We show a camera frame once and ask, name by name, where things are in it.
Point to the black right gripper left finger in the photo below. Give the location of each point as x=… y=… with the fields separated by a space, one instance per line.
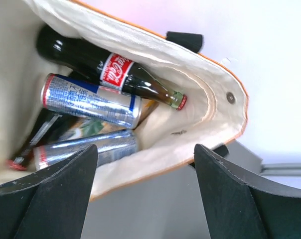
x=50 y=203

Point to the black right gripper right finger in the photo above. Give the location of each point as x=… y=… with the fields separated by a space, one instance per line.
x=240 y=204

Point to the energy drink can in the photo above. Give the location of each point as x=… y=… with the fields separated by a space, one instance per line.
x=111 y=146
x=78 y=98

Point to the orange canvas bag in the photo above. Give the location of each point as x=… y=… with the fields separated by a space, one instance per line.
x=71 y=75

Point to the glass cola bottle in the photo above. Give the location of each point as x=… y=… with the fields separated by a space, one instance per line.
x=103 y=67

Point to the orange juice carton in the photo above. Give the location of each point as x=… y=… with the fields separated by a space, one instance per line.
x=90 y=127

